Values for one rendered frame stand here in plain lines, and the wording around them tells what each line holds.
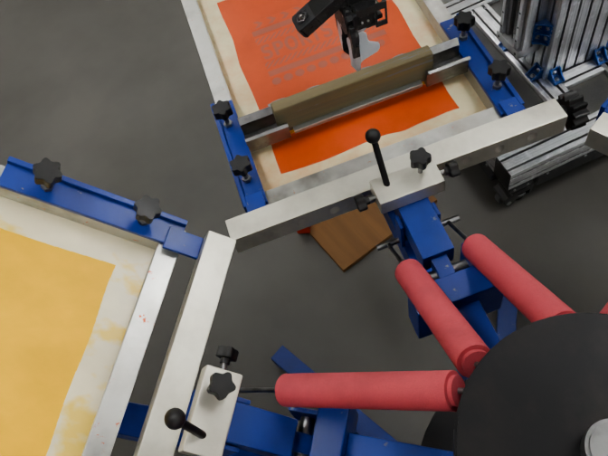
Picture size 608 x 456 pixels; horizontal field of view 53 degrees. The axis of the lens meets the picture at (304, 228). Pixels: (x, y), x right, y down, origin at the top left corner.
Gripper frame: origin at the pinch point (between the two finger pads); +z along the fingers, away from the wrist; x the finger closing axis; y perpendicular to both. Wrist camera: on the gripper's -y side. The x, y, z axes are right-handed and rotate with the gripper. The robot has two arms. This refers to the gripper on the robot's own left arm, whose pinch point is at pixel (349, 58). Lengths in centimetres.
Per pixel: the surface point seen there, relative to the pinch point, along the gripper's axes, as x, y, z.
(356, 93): -0.9, 0.4, 9.6
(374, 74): -0.7, 4.6, 6.0
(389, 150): -15.4, 1.7, 13.0
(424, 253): -42.4, -2.7, 8.0
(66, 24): 205, -94, 113
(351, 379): -63, -23, -6
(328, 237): 26, -10, 110
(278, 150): -2.2, -19.4, 16.7
